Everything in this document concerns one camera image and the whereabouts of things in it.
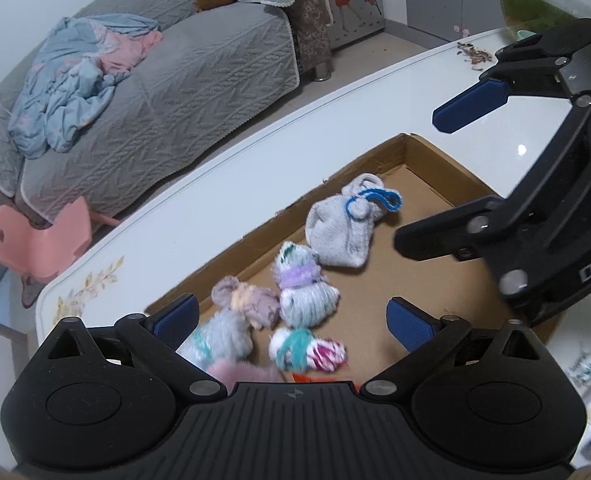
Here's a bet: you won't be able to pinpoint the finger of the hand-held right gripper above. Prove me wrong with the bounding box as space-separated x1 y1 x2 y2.
433 17 591 133
394 196 529 306

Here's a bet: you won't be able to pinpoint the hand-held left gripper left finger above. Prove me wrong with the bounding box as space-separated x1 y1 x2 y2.
46 294 228 403

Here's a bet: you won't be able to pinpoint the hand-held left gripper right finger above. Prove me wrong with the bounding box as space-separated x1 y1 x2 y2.
353 297 551 403

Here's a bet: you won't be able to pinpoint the bubble-wrapped teal sock bundle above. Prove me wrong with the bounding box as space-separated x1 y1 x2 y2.
177 306 254 367

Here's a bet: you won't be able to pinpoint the shallow cardboard box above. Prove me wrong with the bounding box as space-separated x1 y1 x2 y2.
144 132 559 391

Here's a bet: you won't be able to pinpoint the purple beige sock bundle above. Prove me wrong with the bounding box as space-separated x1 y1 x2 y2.
211 275 282 331

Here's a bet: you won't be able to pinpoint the pink fuzzy sock bundle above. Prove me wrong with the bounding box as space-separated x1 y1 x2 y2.
206 360 285 392

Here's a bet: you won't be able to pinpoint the grey sock bundle blue tie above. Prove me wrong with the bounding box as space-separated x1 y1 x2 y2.
305 173 402 269

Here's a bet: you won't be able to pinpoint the white magenta sock teal tie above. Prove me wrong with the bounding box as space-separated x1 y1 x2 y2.
269 328 349 374

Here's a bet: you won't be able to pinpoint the white sock bundle purple tie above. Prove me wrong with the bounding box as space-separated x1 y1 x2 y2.
274 241 342 329

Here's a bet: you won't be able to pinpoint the dried crumbs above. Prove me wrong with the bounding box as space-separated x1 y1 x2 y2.
454 41 497 72

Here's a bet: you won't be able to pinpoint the grey pink floor mat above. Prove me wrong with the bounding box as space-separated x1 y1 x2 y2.
20 274 47 310

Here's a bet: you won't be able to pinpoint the pink plastic stool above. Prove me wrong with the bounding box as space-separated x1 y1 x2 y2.
0 196 122 284

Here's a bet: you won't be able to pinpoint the grey quilted sofa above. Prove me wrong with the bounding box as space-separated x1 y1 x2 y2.
0 0 302 232

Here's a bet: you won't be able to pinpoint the light blue pink blanket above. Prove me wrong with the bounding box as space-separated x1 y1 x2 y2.
8 15 164 160

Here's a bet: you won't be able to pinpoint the wall poster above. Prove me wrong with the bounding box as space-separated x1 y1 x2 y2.
327 0 387 52

